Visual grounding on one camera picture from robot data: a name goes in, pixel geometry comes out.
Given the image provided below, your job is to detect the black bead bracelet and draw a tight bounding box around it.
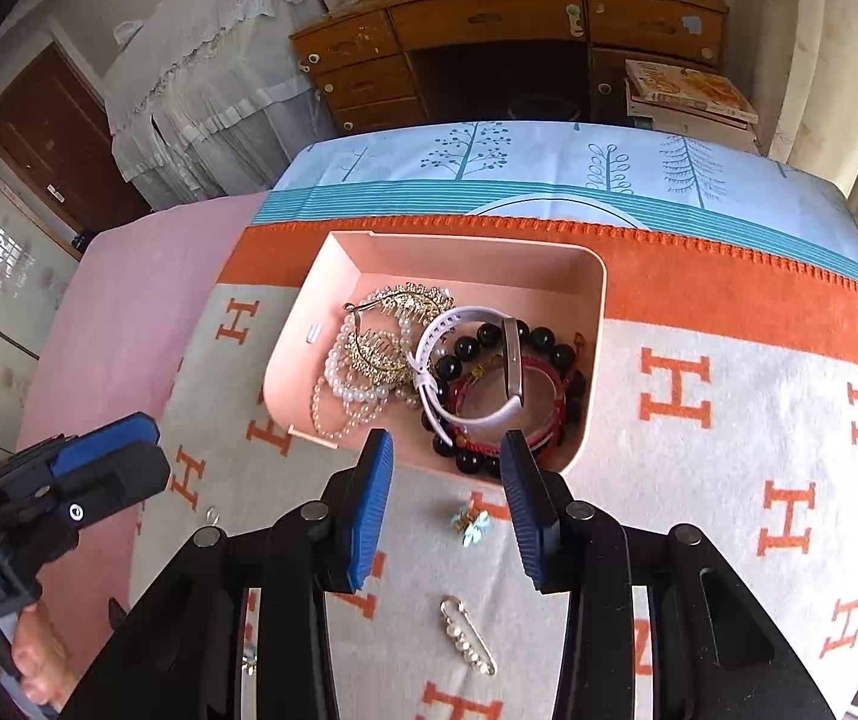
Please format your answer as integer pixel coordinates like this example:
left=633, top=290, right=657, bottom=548
left=421, top=321, right=587, bottom=475

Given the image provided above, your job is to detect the person's left hand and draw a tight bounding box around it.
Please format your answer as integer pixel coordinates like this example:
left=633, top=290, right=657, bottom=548
left=11, top=600, right=83, bottom=710

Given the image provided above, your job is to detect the small pearl strand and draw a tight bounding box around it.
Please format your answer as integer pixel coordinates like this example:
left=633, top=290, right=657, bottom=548
left=313, top=382, right=392, bottom=442

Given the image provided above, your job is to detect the blue flower brooch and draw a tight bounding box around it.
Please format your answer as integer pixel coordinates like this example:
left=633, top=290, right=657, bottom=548
left=450, top=506, right=491, bottom=547

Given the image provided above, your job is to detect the blue tree print sheet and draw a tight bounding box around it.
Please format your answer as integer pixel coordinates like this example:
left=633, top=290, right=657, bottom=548
left=249, top=120, right=858, bottom=290

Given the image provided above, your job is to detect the pink plastic box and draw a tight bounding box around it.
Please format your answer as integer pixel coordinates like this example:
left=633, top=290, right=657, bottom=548
left=260, top=231, right=608, bottom=482

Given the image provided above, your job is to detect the pearl safety pin brooch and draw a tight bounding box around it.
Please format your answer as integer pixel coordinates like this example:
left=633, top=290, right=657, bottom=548
left=440, top=596, right=499, bottom=677

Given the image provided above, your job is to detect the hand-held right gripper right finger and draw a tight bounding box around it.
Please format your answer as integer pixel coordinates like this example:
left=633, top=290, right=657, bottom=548
left=500, top=429, right=839, bottom=720

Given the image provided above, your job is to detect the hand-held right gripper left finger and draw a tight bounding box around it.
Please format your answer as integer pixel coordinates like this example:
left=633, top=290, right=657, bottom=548
left=61, top=429, right=394, bottom=720

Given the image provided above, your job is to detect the red cord bracelet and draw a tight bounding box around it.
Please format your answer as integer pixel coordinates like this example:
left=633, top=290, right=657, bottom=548
left=444, top=334, right=587, bottom=458

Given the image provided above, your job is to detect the wooden desk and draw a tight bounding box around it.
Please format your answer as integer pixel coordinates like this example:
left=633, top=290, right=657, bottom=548
left=290, top=0, right=730, bottom=136

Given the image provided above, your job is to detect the beige curtain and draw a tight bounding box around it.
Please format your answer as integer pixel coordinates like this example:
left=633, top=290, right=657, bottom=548
left=721, top=0, right=858, bottom=271

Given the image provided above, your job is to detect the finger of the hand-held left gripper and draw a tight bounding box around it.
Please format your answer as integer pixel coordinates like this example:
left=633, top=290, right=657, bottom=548
left=0, top=411, right=161, bottom=500
left=39, top=441, right=172, bottom=545

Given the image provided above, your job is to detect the gold rhinestone hair comb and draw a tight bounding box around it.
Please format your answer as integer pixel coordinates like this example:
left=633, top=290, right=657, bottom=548
left=343, top=281, right=456, bottom=391

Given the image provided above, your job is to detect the pink bedsheet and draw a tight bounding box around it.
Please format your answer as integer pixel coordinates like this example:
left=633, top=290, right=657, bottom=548
left=16, top=191, right=272, bottom=661

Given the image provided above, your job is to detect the orange patterned blanket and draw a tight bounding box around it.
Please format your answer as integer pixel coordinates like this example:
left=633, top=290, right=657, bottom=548
left=129, top=214, right=858, bottom=720

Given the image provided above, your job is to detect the white pearl bracelet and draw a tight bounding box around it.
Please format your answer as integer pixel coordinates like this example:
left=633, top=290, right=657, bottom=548
left=324, top=307, right=437, bottom=406

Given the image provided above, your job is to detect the white lace covered piano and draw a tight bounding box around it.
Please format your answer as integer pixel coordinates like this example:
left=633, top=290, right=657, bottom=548
left=103, top=0, right=332, bottom=203

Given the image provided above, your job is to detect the stack of large books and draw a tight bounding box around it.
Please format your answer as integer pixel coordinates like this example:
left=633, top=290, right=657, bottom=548
left=624, top=58, right=761, bottom=147

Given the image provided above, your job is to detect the brown wooden door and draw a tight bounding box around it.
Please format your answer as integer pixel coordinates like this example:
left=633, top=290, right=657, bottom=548
left=0, top=41, right=152, bottom=256

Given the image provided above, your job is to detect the pink band smartwatch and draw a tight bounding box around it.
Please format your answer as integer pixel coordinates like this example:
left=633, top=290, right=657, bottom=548
left=408, top=305, right=531, bottom=440

